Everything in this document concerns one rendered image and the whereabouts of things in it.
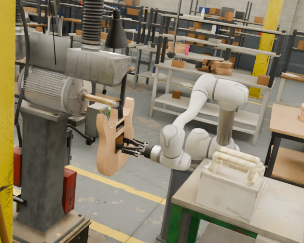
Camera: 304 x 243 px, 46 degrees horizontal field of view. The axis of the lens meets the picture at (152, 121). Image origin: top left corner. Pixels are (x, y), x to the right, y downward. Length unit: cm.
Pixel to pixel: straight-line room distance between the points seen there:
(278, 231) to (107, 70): 111
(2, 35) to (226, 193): 115
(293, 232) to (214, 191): 39
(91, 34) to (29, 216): 131
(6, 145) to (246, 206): 105
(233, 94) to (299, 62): 1066
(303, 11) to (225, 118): 1056
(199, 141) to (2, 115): 171
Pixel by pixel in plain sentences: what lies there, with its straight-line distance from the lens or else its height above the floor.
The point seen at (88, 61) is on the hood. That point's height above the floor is 149.
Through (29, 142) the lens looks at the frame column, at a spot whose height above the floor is 90.
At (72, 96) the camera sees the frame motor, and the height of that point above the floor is 126.
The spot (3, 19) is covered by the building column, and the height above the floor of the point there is 172.
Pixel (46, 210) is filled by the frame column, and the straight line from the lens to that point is 249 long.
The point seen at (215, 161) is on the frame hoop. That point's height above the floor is 117.
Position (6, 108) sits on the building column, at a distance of 117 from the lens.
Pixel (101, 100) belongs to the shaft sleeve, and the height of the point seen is 126.
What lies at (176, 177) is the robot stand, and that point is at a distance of 271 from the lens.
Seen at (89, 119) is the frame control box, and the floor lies 104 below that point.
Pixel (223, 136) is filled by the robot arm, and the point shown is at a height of 103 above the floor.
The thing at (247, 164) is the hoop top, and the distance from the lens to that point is 163.
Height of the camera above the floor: 182
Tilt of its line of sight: 19 degrees down
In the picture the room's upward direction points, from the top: 8 degrees clockwise
